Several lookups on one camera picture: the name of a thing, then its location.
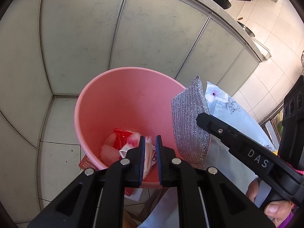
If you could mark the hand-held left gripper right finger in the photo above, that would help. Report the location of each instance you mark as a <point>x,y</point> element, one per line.
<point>158,156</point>

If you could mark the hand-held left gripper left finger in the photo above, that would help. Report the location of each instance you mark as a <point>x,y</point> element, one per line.
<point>142,152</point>

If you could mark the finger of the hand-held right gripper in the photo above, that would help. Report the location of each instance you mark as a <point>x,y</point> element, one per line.
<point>213,125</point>

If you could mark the printed paper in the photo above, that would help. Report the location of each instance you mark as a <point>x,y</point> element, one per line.
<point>149,156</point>

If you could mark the silver scouring cloth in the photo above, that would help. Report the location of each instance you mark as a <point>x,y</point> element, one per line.
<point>187,123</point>

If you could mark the red foil packet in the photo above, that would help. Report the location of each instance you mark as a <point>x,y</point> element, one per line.
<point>120,137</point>

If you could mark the white plastic bag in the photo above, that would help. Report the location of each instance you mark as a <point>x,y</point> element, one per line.
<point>108,153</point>

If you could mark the pink plastic bin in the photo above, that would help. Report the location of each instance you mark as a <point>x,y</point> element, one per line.
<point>123,99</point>

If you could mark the person's right hand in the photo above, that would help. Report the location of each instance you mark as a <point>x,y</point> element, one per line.
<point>277,209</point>

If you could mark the pale blue floral cloth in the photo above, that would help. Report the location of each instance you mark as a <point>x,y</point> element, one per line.
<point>228,161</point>

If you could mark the metal shelf rack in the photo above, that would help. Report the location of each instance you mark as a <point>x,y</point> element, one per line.
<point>267,121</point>

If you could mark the person's purple clothing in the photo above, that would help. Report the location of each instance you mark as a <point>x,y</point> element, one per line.
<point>287,220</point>

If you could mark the red flat carton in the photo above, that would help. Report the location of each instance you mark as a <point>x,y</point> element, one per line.
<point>86,164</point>

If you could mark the steel basin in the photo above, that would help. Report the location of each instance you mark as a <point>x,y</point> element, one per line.
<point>247,29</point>

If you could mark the grey kitchen cabinet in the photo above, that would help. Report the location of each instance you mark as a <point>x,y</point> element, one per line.
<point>154,28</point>

